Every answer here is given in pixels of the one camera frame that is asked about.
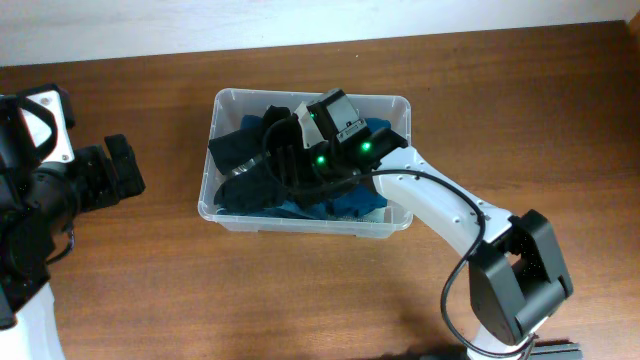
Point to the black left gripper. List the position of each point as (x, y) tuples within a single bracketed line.
[(123, 163)]

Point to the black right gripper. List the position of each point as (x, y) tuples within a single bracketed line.
[(282, 163)]

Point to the black taped shirt bundle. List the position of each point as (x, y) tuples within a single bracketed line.
[(287, 163)]

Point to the black taped cloth bundle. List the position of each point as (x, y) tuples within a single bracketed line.
[(248, 187)]

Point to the dark blue jeans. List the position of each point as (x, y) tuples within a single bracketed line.
[(290, 208)]

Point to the blue taped shirt bundle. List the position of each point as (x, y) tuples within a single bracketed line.
[(359, 200)]

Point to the light blue jeans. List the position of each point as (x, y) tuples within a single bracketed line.
[(375, 216)]

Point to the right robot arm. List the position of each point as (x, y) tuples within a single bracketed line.
[(511, 276)]

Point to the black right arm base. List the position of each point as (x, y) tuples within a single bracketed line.
[(541, 351)]

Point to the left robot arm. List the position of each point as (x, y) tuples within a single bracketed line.
[(30, 243)]

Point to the clear plastic storage bin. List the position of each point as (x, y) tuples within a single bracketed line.
[(231, 104)]

